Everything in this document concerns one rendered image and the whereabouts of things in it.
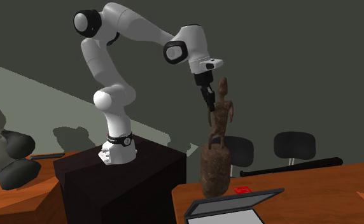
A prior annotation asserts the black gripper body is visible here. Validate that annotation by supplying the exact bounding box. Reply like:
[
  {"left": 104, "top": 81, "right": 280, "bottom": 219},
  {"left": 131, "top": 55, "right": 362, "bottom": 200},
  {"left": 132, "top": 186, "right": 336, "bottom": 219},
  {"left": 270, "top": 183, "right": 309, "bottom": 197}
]
[{"left": 193, "top": 71, "right": 214, "bottom": 90}]

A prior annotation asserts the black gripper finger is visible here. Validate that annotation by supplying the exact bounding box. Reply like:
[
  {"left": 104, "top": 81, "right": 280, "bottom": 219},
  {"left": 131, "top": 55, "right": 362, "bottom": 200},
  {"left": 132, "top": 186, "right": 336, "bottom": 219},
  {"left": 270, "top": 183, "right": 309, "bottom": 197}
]
[{"left": 200, "top": 85, "right": 216, "bottom": 113}]

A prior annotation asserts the brown wooden figure statue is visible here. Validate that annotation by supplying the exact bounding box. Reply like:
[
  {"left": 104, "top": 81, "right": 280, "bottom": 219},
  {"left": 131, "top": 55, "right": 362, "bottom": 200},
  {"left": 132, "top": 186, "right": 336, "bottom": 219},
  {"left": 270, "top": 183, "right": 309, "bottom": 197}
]
[{"left": 199, "top": 76, "right": 234, "bottom": 199}]

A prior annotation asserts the black office chair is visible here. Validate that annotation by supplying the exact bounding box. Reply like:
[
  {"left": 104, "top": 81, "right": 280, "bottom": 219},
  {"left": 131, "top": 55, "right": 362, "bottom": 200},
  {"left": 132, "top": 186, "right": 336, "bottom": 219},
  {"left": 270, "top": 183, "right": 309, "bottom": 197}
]
[
  {"left": 273, "top": 131, "right": 317, "bottom": 167},
  {"left": 211, "top": 136, "right": 255, "bottom": 178}
]

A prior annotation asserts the small red card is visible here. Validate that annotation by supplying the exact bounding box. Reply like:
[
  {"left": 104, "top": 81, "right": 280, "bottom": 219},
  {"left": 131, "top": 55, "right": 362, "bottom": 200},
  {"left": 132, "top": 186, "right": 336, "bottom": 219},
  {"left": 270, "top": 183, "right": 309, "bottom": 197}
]
[{"left": 233, "top": 186, "right": 253, "bottom": 195}]

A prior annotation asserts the black baseball bat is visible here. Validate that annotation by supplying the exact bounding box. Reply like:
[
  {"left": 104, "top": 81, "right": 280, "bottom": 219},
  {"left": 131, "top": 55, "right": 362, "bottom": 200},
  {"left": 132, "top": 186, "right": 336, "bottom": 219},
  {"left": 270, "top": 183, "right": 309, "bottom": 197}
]
[{"left": 239, "top": 157, "right": 344, "bottom": 178}]

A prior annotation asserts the grey open laptop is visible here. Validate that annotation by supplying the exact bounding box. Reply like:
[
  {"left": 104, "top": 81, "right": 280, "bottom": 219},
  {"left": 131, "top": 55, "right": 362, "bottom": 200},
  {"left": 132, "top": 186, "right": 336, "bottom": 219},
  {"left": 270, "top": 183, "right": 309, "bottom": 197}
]
[{"left": 183, "top": 188, "right": 286, "bottom": 224}]

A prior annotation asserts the dark robot stand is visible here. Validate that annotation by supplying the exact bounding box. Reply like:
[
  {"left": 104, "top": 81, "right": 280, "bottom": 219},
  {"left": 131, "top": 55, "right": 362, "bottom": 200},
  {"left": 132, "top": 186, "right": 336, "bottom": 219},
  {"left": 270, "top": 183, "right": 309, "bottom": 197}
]
[{"left": 52, "top": 135, "right": 188, "bottom": 224}]

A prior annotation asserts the dark flat tablet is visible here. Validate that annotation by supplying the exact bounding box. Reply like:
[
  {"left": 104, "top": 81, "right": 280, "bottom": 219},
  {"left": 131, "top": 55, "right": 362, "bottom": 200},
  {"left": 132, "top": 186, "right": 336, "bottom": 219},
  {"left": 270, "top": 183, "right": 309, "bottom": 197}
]
[{"left": 29, "top": 152, "right": 66, "bottom": 160}]

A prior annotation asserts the panda plush toy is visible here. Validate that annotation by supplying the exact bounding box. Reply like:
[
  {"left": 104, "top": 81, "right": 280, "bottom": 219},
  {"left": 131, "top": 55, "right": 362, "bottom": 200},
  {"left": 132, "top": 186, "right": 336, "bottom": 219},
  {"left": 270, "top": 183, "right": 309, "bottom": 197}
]
[{"left": 0, "top": 93, "right": 42, "bottom": 191}]

